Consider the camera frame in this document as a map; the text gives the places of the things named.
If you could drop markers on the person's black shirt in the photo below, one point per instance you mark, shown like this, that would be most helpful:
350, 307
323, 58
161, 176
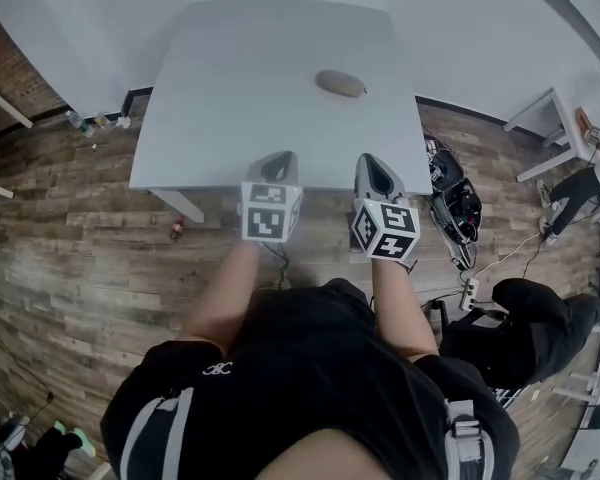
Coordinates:
305, 368

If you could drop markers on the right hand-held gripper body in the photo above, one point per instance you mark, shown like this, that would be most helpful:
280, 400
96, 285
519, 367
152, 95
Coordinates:
386, 228

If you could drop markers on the grey-brown glasses case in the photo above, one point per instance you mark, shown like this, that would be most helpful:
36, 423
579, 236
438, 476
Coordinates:
340, 84

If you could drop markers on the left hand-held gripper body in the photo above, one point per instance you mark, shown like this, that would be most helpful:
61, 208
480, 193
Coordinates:
269, 213

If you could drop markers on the white power strip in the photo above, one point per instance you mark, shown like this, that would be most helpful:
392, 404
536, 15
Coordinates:
469, 292

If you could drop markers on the person's right forearm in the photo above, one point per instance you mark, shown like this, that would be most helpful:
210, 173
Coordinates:
400, 308

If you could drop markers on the person's left forearm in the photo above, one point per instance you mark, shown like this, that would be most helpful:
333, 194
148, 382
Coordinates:
220, 293

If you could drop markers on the clear plastic bottle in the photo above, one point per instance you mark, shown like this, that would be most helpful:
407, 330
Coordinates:
78, 122

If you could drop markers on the red drink bottle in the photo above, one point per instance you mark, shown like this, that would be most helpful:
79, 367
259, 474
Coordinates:
177, 228

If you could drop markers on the black equipment bag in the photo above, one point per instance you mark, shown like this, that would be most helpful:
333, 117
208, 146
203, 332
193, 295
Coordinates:
450, 188

